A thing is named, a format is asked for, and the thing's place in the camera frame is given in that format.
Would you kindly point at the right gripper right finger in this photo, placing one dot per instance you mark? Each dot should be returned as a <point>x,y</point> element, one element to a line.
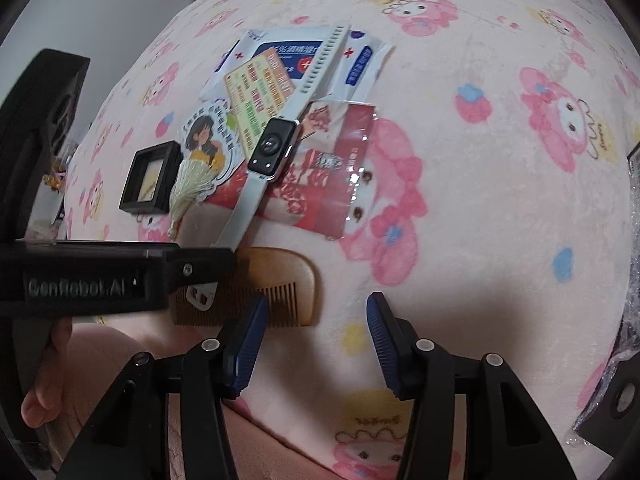
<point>416,369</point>

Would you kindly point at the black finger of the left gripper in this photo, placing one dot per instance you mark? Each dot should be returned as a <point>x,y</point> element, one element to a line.
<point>199,270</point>

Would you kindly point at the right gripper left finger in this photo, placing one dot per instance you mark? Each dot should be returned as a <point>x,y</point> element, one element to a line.
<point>215,370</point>

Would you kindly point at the wooden comb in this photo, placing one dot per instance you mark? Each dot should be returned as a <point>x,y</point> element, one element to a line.
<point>286,279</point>

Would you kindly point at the person's left hand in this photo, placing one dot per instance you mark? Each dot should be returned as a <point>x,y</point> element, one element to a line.
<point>47,400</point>

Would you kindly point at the beige tassel bookmark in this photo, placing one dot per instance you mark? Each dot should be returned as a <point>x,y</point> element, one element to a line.
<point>194,178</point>

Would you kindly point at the silver foil girl sticker pack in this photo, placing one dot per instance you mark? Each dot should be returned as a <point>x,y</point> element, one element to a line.
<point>210,135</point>

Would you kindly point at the white smart watch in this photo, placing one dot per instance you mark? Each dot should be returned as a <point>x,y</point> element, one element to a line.
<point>278,138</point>

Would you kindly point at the red packet sachet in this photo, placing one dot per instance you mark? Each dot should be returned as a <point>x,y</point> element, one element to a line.
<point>317,189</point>

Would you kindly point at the orange green card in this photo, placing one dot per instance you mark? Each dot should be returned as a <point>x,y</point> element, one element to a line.
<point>258,90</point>

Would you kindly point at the black storage box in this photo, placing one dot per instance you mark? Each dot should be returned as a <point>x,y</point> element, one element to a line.
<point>610,421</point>

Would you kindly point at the pink cartoon bedspread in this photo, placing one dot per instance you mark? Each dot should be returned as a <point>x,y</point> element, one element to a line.
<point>494,209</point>

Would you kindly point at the blue white wipes pack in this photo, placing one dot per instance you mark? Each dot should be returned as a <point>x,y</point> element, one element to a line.
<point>354,73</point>

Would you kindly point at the black square display frame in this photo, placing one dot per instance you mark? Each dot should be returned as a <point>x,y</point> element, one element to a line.
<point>152,175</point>

